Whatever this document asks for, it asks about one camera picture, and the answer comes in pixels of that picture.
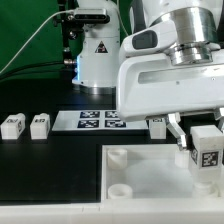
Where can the black camera stand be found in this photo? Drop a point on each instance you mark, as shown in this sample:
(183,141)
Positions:
(70,30)

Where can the white square table top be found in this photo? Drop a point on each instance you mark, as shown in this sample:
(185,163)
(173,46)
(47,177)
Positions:
(157,171)

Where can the grey camera on stand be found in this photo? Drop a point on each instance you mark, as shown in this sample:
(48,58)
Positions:
(91,15)

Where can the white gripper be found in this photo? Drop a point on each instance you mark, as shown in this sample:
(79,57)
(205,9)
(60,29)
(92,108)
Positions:
(149,85)

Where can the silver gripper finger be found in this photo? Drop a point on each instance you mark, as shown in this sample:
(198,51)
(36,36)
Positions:
(219,116)

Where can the white marker sheet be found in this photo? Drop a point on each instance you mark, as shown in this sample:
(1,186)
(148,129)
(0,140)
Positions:
(87,120)

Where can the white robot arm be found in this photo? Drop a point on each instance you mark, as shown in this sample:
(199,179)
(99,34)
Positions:
(199,25)

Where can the white L-shaped fence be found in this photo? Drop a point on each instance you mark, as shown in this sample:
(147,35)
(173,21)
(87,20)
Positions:
(150,211)

